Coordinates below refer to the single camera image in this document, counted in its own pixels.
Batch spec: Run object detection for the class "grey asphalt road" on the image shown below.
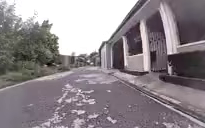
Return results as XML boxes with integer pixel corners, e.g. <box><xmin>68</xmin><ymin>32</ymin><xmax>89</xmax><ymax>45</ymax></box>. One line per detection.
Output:
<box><xmin>0</xmin><ymin>66</ymin><xmax>205</xmax><ymax>128</ymax></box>

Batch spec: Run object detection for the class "building with white columns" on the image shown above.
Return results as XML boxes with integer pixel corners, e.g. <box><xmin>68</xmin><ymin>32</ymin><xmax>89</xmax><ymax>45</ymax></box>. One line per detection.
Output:
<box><xmin>98</xmin><ymin>0</ymin><xmax>205</xmax><ymax>94</ymax></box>

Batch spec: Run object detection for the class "concrete pavement strip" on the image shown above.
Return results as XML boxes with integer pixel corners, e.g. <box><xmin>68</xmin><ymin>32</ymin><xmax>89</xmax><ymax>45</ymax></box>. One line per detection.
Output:
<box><xmin>103</xmin><ymin>68</ymin><xmax>205</xmax><ymax>128</ymax></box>

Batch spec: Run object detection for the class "row of trees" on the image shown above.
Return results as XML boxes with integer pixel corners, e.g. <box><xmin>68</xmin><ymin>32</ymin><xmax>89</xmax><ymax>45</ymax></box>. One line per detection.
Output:
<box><xmin>0</xmin><ymin>0</ymin><xmax>62</xmax><ymax>76</ymax></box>

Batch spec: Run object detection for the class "grass verge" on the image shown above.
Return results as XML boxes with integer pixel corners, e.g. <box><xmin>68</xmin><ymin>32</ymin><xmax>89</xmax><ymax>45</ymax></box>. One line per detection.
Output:
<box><xmin>0</xmin><ymin>65</ymin><xmax>74</xmax><ymax>93</ymax></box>

